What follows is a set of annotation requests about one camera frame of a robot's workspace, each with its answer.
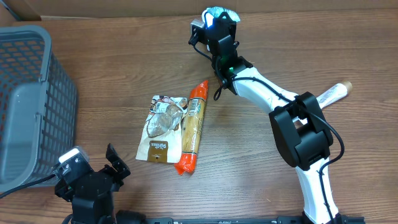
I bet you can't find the teal snack packet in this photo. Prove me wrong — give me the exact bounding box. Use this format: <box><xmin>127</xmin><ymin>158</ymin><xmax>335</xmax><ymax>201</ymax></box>
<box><xmin>207</xmin><ymin>6</ymin><xmax>241</xmax><ymax>22</ymax></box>

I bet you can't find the beige brown snack pouch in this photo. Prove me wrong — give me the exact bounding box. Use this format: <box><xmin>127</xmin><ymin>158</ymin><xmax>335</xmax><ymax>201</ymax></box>
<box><xmin>136</xmin><ymin>95</ymin><xmax>188</xmax><ymax>164</ymax></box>

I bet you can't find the orange spaghetti package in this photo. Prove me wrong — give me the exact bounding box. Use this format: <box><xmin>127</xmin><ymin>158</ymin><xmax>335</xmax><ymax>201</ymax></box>
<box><xmin>174</xmin><ymin>80</ymin><xmax>208</xmax><ymax>175</ymax></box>

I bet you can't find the white tube with gold cap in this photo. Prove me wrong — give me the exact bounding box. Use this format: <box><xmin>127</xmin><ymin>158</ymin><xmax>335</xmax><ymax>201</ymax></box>
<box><xmin>317</xmin><ymin>80</ymin><xmax>353</xmax><ymax>109</ymax></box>

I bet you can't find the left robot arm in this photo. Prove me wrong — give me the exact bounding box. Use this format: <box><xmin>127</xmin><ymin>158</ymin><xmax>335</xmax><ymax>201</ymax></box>
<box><xmin>53</xmin><ymin>144</ymin><xmax>146</xmax><ymax>224</ymax></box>

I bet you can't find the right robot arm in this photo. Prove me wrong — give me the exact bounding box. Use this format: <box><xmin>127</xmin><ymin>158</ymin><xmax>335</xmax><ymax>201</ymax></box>
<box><xmin>192</xmin><ymin>7</ymin><xmax>345</xmax><ymax>223</ymax></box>

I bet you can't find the white barcode scanner stand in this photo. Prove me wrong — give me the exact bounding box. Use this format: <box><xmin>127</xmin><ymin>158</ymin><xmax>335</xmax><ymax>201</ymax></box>
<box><xmin>201</xmin><ymin>6</ymin><xmax>218</xmax><ymax>42</ymax></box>

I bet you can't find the grey plastic shopping basket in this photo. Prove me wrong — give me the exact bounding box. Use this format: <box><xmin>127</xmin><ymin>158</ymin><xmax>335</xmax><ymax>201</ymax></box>
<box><xmin>1</xmin><ymin>26</ymin><xmax>78</xmax><ymax>192</ymax></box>

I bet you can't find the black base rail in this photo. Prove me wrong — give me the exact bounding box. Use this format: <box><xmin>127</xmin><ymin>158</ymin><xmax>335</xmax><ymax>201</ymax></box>
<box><xmin>146</xmin><ymin>216</ymin><xmax>366</xmax><ymax>224</ymax></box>

